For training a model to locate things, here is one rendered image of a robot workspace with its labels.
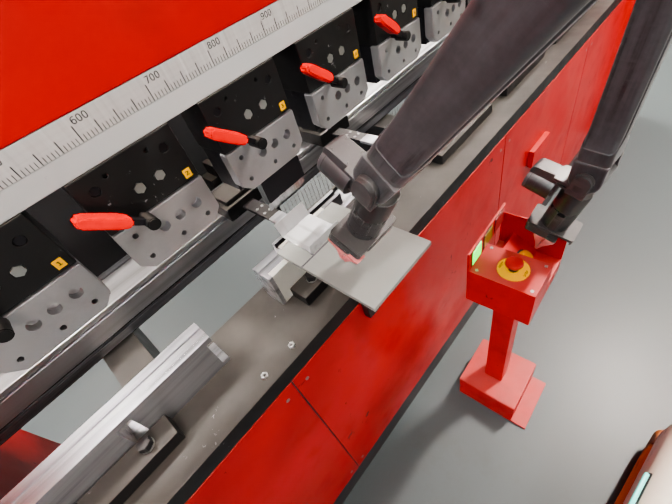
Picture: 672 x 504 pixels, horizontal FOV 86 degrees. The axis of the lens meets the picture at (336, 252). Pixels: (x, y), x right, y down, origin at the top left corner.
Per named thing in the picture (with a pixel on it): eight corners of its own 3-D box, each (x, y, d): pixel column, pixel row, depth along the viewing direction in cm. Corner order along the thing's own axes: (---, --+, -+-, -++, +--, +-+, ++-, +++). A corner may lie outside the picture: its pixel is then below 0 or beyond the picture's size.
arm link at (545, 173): (595, 183, 65) (617, 158, 68) (535, 153, 69) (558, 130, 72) (563, 223, 75) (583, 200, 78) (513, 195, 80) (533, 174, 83)
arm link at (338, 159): (374, 195, 42) (422, 153, 44) (307, 131, 44) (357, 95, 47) (359, 234, 53) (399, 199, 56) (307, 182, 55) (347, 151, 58)
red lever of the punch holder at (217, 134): (212, 127, 49) (268, 139, 57) (197, 122, 52) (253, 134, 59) (210, 140, 50) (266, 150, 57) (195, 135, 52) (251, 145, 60)
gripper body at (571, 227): (534, 207, 86) (549, 186, 80) (579, 228, 82) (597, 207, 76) (523, 225, 83) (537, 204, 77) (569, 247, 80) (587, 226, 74)
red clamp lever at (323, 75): (311, 61, 57) (349, 79, 65) (294, 60, 60) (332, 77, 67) (308, 73, 58) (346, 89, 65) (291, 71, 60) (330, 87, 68)
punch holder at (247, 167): (246, 195, 62) (198, 104, 51) (220, 183, 67) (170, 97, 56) (305, 148, 68) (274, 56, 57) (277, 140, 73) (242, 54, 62)
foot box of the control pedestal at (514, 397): (524, 429, 131) (529, 418, 122) (459, 391, 145) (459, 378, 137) (545, 384, 139) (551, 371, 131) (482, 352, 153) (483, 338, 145)
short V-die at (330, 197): (285, 257, 80) (280, 248, 78) (276, 252, 81) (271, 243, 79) (342, 202, 88) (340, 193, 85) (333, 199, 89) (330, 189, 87)
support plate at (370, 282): (375, 312, 62) (374, 309, 62) (278, 255, 78) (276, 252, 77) (431, 244, 69) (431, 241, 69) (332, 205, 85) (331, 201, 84)
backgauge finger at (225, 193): (270, 243, 82) (262, 227, 78) (209, 209, 97) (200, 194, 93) (306, 210, 86) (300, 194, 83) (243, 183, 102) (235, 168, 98)
